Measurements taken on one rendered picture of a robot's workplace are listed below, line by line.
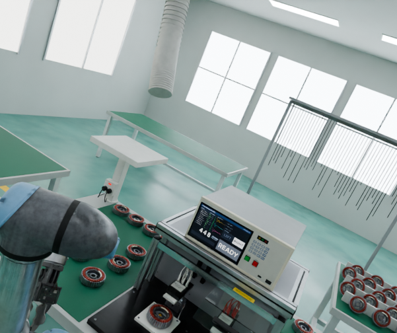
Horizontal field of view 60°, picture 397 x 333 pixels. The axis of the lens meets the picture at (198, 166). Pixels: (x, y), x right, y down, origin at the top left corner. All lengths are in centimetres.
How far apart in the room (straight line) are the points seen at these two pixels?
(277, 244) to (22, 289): 93
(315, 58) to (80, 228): 732
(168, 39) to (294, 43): 572
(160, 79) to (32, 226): 171
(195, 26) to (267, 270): 773
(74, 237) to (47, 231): 5
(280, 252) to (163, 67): 144
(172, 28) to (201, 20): 632
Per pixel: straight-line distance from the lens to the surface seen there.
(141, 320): 158
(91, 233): 73
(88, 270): 173
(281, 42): 800
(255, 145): 788
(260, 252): 145
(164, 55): 238
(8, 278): 86
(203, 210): 149
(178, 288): 158
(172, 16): 247
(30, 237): 75
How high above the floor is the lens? 180
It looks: 15 degrees down
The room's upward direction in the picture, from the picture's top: 23 degrees clockwise
